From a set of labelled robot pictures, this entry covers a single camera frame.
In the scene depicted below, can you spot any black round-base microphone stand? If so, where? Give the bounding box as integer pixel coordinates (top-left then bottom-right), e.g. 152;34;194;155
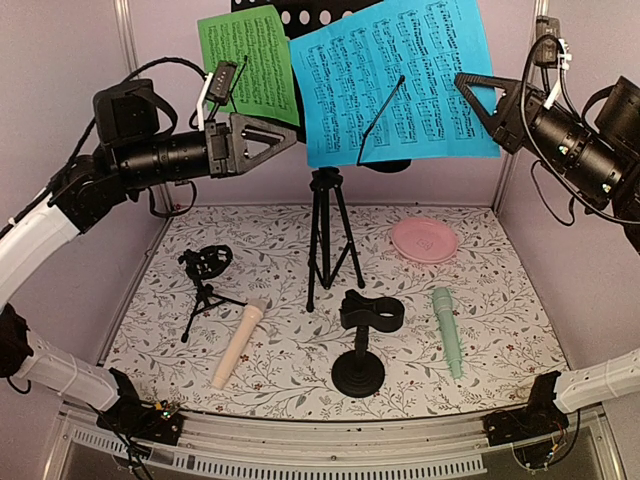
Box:
331;289;405;398

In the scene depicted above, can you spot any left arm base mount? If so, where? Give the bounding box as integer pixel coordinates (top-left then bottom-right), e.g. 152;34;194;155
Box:
96;368;185;446

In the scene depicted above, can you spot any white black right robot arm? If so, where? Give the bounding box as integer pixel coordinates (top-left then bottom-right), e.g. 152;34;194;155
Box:
455;17;639;247

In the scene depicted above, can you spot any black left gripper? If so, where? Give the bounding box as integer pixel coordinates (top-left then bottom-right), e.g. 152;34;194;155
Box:
117;107;298;189

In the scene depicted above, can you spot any mint green toy microphone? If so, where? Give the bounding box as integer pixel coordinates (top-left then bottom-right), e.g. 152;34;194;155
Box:
432;287;463;380

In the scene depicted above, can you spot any green sheet music page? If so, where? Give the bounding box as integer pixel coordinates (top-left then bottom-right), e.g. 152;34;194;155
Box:
197;5;300;126

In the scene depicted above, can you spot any pink plastic plate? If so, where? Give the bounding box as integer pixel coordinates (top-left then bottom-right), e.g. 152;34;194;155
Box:
391;217;458;264

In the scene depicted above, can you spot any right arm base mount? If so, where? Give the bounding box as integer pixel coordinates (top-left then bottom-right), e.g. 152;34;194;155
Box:
482;371;569;471

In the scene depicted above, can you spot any aluminium front rail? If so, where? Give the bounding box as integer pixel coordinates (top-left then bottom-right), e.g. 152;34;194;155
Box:
43;404;629;479

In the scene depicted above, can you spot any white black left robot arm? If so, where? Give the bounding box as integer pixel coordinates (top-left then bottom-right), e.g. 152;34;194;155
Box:
1;70;298;434

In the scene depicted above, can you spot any black music stand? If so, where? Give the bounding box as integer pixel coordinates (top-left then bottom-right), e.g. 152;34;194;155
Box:
229;0;416;313

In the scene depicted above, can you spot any beige toy microphone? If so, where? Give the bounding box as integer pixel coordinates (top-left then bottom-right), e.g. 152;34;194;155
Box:
212;298;267;390

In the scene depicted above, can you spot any blue sheet music page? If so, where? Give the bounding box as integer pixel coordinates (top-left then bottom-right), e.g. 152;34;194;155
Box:
289;1;500;168

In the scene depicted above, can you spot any black tripod microphone stand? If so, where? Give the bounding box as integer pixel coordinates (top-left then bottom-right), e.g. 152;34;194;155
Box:
178;245;246;343

